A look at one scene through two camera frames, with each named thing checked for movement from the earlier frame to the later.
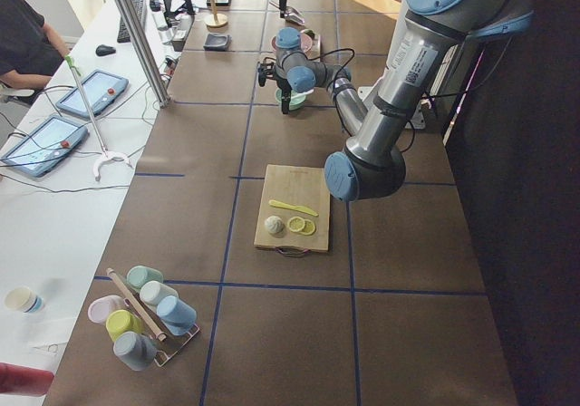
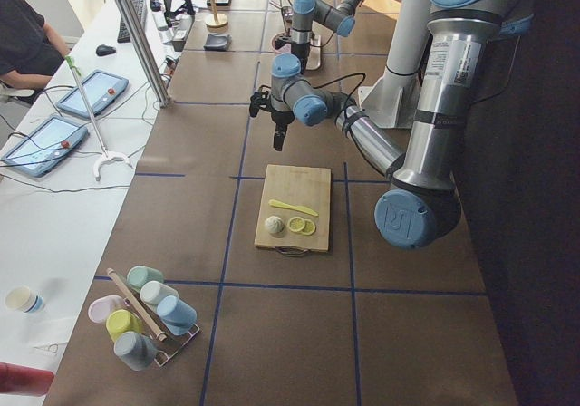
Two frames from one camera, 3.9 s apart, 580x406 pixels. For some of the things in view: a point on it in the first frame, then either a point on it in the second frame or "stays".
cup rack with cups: [150, 323] stays
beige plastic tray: [314, 52] stays
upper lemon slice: [296, 224] stays
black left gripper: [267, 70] to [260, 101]
